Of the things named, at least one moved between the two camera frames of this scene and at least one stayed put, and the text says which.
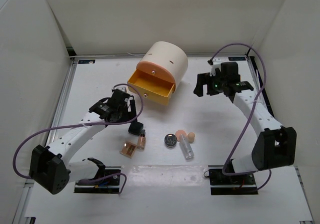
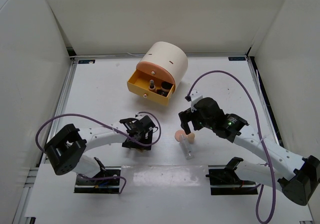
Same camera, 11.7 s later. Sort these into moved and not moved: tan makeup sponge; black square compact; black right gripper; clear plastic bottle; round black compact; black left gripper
Moved: black left gripper; round black compact; black right gripper; black square compact
Not moved: tan makeup sponge; clear plastic bottle
